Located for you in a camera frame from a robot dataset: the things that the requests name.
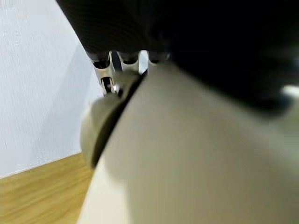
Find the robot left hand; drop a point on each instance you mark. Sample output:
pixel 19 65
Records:
pixel 177 32

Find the beige slipper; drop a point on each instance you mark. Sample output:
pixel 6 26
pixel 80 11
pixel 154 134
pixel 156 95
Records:
pixel 187 149

